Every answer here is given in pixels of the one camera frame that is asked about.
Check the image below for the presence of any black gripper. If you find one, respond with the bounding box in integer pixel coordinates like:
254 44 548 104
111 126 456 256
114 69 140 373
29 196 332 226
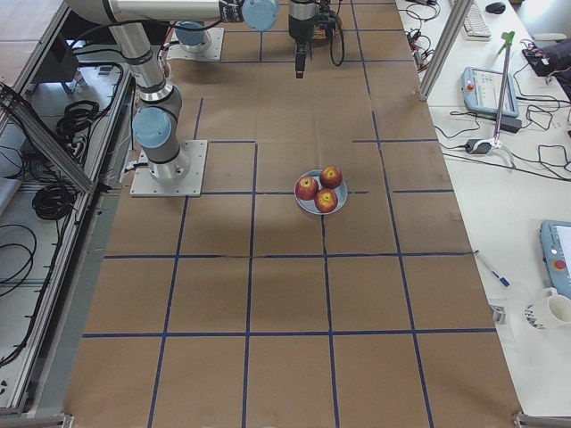
288 15 318 78

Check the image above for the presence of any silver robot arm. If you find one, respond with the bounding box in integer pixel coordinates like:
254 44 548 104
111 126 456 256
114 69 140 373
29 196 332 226
175 21 207 47
67 1 279 185

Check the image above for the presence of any woven wicker basket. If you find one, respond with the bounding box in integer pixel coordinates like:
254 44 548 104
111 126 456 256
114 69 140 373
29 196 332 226
312 9 343 41

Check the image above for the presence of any red plate apple back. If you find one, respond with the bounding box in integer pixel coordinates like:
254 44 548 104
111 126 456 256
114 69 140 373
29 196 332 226
319 166 343 189

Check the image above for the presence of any red plate apple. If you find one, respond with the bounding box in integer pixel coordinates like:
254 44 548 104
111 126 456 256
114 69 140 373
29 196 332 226
294 176 319 201
319 166 343 189
314 188 338 213

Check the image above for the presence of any red plate apple left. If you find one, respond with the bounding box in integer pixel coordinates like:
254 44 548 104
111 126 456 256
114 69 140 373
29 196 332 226
294 176 319 201

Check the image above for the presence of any light blue plate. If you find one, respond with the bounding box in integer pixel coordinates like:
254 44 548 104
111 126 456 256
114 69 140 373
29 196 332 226
294 169 349 215

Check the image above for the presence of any red plate apple front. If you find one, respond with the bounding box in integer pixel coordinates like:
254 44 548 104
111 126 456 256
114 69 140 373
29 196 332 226
314 188 338 213

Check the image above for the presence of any blue teach pendant tablet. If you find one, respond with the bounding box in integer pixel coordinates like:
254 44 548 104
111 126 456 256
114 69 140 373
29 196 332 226
461 67 519 118

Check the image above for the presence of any blue white pen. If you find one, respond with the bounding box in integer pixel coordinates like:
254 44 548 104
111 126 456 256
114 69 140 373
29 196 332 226
474 250 510 287

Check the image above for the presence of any white mug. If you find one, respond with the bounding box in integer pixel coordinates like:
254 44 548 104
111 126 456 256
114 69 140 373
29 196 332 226
524 287 570 330

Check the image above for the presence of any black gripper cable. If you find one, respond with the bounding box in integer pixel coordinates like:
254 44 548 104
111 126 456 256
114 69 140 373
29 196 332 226
327 8 347 68

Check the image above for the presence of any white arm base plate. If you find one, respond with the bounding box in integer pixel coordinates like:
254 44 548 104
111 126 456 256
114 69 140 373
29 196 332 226
166 28 224 62
129 140 208 197

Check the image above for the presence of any aluminium frame post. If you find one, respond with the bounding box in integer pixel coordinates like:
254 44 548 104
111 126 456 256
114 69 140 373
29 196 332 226
417 0 472 102

